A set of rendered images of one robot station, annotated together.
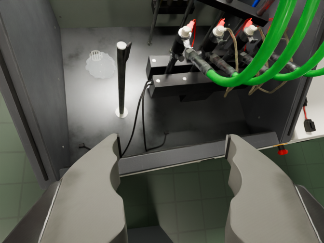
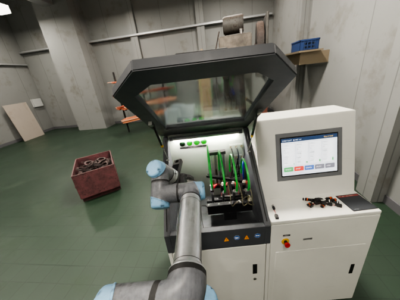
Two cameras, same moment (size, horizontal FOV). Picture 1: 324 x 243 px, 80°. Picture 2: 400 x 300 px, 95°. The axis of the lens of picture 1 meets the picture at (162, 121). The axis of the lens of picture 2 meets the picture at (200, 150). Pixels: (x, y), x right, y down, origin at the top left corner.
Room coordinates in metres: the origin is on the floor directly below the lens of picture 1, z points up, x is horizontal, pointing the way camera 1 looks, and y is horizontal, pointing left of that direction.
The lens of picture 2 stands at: (-0.52, -0.72, 1.90)
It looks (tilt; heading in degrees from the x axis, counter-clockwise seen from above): 23 degrees down; 46
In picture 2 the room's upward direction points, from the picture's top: 7 degrees counter-clockwise
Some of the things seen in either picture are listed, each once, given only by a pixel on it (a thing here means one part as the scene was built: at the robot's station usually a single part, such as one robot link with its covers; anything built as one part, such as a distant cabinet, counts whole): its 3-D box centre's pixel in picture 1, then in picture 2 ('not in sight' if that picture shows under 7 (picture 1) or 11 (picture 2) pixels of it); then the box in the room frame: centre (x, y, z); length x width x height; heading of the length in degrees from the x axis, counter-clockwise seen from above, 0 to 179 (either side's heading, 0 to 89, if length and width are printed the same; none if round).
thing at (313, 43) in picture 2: not in sight; (304, 46); (4.04, 0.64, 2.17); 0.49 x 0.36 x 0.19; 38
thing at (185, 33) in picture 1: (185, 33); not in sight; (0.31, 0.07, 1.13); 0.02 x 0.02 x 0.03
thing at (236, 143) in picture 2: not in sight; (236, 157); (0.67, 0.08, 1.20); 0.13 x 0.03 x 0.31; 135
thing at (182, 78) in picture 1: (197, 78); (229, 207); (0.39, -0.02, 0.91); 0.34 x 0.10 x 0.15; 135
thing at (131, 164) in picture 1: (176, 156); (217, 237); (0.14, -0.10, 0.87); 0.62 x 0.04 x 0.16; 135
